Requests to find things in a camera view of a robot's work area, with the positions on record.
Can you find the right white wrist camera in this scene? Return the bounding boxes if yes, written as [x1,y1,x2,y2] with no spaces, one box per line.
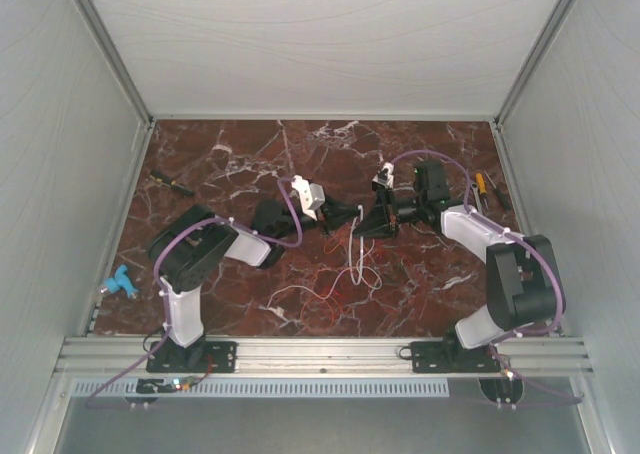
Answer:
[372,162,395,190]

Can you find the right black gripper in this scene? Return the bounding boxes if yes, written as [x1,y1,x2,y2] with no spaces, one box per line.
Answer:
[352,186,426,240]

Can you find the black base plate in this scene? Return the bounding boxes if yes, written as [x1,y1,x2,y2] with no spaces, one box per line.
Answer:
[145,339,238,374]
[409,341,501,374]

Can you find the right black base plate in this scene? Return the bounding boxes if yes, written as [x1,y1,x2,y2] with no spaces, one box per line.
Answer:
[409,341,501,374]

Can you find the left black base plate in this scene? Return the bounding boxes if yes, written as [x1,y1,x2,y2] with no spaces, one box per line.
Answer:
[145,339,238,374]

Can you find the silver wrench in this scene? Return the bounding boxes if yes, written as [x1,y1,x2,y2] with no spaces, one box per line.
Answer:
[472,183,489,212]

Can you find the slotted grey cable duct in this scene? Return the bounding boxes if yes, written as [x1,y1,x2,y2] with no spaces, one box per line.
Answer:
[71,377,450,399]

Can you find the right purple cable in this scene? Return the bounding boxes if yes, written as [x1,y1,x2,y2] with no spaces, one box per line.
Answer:
[389,148,585,406]

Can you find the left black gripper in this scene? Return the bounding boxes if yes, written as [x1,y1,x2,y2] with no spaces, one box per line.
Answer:
[274,195,364,241]

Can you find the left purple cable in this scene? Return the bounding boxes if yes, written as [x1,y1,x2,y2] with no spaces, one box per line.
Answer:
[84,176,306,410]

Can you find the yellow handled screwdriver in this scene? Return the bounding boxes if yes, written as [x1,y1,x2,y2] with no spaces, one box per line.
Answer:
[475,172,487,196]

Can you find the purple cable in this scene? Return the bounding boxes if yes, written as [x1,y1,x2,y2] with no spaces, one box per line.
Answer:
[84,176,306,410]
[389,148,585,406]

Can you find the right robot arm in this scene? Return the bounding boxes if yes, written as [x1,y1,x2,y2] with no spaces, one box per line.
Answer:
[354,160,565,372]

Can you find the orange wire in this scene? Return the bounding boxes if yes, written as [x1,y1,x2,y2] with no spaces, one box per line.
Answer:
[299,233,391,325]

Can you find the blue plastic fitting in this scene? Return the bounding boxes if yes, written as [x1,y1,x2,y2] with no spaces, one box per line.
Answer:
[99,264,139,300]

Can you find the small circuit board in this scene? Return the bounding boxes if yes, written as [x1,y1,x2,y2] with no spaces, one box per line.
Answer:
[170,376,200,391]

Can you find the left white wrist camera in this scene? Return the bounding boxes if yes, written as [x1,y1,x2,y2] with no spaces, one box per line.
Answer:
[291,175,326,221]

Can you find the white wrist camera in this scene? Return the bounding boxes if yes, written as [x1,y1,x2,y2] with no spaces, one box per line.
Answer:
[372,162,395,190]
[291,175,326,221]

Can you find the aluminium front rail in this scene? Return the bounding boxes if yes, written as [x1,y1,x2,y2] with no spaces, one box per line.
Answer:
[54,336,593,378]

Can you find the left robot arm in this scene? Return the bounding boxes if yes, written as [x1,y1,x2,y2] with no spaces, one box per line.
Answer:
[148,197,359,372]

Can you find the long white zip tie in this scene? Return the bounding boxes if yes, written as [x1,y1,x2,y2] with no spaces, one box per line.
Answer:
[347,204,364,286]

